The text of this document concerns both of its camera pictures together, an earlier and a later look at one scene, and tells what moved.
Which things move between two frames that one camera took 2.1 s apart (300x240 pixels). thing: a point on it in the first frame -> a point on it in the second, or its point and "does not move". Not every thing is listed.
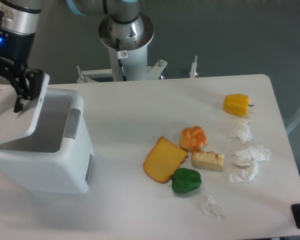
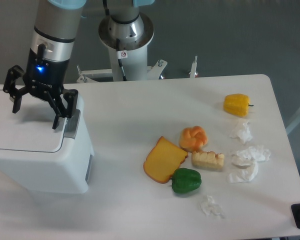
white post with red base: [193, 73] does not move
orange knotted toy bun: [193, 139] does not move
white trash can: [47, 148] does not move
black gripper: [10, 52] -> [46, 79]
